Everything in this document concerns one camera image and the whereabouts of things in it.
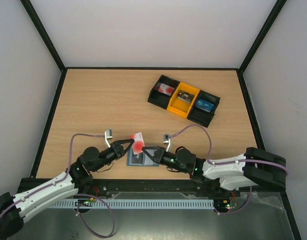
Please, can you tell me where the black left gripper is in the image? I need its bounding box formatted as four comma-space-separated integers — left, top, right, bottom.
91, 139, 135, 173

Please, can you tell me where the teal leather card holder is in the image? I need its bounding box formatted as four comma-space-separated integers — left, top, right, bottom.
126, 149, 159, 167

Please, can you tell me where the black VIP credit card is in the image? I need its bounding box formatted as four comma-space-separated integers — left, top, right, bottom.
130, 153, 144, 165

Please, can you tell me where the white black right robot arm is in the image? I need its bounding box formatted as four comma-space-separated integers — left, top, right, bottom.
142, 146, 287, 196

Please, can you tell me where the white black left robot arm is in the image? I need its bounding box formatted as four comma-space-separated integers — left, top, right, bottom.
0, 138, 135, 240

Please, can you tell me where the red white card stack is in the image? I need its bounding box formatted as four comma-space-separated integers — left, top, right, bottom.
157, 83, 174, 96

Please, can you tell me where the black VIP card stack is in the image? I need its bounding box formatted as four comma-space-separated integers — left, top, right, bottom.
177, 90, 195, 104

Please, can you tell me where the blue VIP card stack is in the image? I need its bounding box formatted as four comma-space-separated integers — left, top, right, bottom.
195, 98, 214, 113

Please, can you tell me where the yellow middle bin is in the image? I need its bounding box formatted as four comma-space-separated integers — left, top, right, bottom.
167, 82, 200, 119

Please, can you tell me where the black bin right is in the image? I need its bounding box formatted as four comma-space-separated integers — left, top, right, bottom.
187, 90, 221, 128

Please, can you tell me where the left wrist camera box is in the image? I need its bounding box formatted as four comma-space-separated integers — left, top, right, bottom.
104, 129, 113, 148

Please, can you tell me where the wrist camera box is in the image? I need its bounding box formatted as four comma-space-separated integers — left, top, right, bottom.
104, 129, 113, 148
163, 133, 172, 152

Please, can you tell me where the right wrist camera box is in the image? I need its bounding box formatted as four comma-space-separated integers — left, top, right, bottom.
163, 133, 172, 152

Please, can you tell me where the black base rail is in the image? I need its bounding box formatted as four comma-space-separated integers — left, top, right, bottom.
78, 179, 233, 199

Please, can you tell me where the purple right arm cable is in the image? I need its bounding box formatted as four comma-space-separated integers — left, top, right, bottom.
168, 124, 289, 216

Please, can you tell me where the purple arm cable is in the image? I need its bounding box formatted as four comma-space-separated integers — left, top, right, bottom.
168, 124, 289, 216
0, 132, 117, 236

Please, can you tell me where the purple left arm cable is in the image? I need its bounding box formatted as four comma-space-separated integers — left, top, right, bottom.
0, 132, 117, 236

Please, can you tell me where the light blue slotted cable duct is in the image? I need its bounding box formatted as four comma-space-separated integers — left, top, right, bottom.
49, 198, 215, 210

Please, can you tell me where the black frame post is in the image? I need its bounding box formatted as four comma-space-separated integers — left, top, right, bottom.
238, 0, 288, 73
19, 0, 67, 73

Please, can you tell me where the black frame post right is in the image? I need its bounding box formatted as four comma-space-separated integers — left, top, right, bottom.
238, 0, 288, 73

